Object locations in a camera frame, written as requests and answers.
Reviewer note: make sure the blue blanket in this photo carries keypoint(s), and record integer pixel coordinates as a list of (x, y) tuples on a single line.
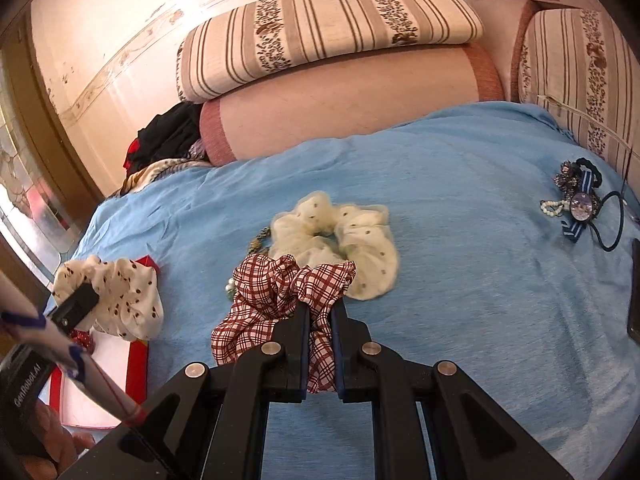
[(450, 285)]

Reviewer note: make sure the white dark-dotted scrunchie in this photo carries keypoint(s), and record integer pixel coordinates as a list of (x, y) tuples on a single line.
[(130, 300)]

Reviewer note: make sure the black phone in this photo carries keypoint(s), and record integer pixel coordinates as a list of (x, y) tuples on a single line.
[(635, 295)]

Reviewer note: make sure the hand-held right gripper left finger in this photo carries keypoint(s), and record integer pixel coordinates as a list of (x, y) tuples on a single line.
[(299, 355)]

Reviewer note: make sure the thin black hair elastic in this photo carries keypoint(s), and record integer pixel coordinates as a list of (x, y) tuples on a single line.
[(621, 220)]

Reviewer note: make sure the person's left hand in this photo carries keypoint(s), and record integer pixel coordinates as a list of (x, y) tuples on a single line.
[(60, 435)]

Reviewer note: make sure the red white-dotted scrunchie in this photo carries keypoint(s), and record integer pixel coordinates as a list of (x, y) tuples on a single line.
[(82, 340)]

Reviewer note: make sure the long striped floral cushion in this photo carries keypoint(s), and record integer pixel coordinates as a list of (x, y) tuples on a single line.
[(325, 20)]

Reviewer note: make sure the black clothes pile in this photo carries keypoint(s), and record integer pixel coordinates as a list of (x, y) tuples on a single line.
[(170, 135)]

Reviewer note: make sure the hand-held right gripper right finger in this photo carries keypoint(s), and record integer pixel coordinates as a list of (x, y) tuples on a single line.
[(344, 360)]

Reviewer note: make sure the square striped floral cushion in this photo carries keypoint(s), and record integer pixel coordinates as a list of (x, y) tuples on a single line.
[(575, 60)]

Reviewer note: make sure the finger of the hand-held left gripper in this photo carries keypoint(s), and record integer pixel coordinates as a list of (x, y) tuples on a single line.
[(75, 307)]

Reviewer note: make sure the red box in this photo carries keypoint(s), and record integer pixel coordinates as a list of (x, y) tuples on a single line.
[(115, 360)]

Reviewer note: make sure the red plaid scrunchie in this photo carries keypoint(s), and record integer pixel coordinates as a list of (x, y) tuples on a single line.
[(250, 320)]

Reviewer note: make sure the beige patterned cloth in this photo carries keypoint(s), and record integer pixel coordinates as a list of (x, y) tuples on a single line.
[(160, 170)]

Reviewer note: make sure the wooden door with stained glass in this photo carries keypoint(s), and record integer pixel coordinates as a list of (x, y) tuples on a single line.
[(20, 170)]

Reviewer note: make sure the red garment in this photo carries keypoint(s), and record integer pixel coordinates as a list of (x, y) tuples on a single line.
[(131, 152)]

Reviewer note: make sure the dark flower hair ornament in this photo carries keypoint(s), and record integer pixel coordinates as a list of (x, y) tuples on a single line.
[(567, 177)]

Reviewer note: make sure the cream dotted organza scrunchie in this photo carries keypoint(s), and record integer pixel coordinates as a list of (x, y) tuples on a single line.
[(370, 255)]

